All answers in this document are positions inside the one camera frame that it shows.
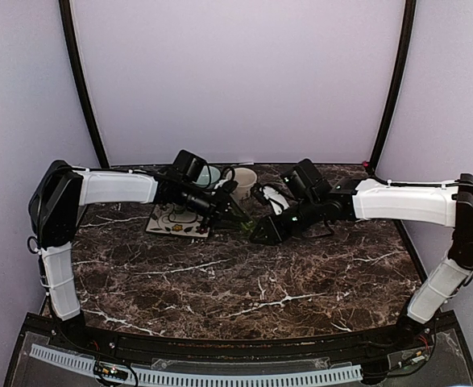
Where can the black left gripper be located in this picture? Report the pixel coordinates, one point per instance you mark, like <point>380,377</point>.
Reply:
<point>217,210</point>

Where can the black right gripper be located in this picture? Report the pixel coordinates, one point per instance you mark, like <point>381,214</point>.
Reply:
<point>275,231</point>

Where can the green weekly pill organizer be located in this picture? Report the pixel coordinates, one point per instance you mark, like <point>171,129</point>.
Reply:
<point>247,227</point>

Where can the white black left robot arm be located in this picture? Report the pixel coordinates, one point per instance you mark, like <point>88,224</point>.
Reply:
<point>64,189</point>

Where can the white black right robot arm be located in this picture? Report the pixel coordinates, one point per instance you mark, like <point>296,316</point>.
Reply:
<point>446,203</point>

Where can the beige printed ceramic mug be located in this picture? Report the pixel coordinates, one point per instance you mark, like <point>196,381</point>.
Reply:
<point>246,178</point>

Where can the celadon ceramic bowl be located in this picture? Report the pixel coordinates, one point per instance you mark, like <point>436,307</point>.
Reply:
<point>208,177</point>

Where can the floral square ceramic plate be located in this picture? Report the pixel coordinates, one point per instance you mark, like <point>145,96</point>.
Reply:
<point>174,220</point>

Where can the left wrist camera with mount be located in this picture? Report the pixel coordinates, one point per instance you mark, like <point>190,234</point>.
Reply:
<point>227,182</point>

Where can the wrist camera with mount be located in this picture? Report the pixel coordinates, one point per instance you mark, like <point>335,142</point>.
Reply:
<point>268,195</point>
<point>227,182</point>

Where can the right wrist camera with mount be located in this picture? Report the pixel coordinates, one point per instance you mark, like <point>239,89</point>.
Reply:
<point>268,195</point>

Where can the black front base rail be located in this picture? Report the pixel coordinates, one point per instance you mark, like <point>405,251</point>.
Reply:
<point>143,349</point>

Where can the white slotted cable duct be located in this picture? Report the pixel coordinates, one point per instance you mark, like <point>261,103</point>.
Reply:
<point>187,373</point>

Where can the black left frame post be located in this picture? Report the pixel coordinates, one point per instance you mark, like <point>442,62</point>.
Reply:
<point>74,58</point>

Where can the black frame post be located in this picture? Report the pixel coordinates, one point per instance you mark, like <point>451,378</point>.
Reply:
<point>74,58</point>
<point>398,71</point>

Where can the black right frame post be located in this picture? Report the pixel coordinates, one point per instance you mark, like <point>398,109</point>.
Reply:
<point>398,71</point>

